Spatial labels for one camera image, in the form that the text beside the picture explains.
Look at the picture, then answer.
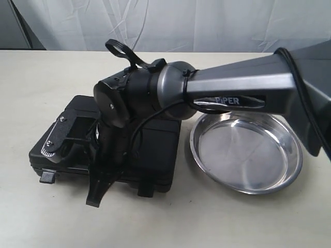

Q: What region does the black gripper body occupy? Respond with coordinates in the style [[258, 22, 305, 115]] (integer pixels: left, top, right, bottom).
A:
[[89, 121, 138, 178]]

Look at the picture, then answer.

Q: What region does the black plastic tool case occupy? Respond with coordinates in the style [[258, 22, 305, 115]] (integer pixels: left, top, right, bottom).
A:
[[28, 95, 181, 197]]

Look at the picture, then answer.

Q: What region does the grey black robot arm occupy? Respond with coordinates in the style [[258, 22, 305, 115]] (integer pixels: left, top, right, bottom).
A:
[[86, 39, 330, 207]]

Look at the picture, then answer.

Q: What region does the round stainless steel tray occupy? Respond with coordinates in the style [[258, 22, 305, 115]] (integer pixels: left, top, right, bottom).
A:
[[188, 112, 303, 195]]

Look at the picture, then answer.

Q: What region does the white backdrop curtain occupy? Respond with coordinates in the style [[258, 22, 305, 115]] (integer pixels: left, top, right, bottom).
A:
[[14, 1, 330, 53]]

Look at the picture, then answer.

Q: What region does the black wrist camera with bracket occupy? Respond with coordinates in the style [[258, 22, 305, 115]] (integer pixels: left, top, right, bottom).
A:
[[40, 114, 97, 167]]

